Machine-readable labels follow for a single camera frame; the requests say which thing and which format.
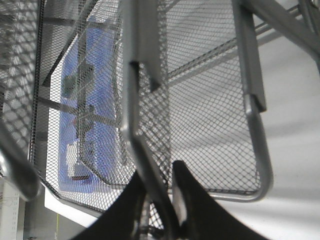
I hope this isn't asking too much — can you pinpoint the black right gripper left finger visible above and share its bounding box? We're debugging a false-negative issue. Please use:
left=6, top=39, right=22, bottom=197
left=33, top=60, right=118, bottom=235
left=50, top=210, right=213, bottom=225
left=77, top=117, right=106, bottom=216
left=72, top=172, right=147, bottom=240

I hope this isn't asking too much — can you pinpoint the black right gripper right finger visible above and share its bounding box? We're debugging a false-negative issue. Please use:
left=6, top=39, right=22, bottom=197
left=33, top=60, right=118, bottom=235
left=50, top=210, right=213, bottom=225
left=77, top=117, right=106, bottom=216
left=172, top=160, right=266, bottom=240

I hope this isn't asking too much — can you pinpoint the silver mesh tray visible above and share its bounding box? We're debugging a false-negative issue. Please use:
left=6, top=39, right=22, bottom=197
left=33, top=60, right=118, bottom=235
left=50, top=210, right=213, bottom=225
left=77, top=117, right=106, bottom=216
left=29, top=0, right=320, bottom=215

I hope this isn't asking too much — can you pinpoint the white circuit breaker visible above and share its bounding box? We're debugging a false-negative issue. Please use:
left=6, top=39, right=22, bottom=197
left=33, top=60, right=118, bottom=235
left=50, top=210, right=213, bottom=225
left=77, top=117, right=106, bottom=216
left=66, top=141, right=91, bottom=181

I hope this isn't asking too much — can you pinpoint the blue plastic tray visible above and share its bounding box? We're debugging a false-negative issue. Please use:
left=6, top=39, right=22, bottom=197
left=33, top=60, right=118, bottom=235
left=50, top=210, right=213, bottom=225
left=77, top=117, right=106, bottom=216
left=58, top=15, right=118, bottom=193

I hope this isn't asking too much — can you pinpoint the green and beige switch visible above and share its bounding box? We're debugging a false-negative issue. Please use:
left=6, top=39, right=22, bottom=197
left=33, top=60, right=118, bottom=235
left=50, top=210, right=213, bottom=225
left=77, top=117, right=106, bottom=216
left=61, top=63, right=95, bottom=100

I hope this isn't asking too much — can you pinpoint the silver rack frame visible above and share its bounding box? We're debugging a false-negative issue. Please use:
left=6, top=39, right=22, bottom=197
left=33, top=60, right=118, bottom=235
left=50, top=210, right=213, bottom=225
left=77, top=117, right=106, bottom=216
left=0, top=0, right=320, bottom=240

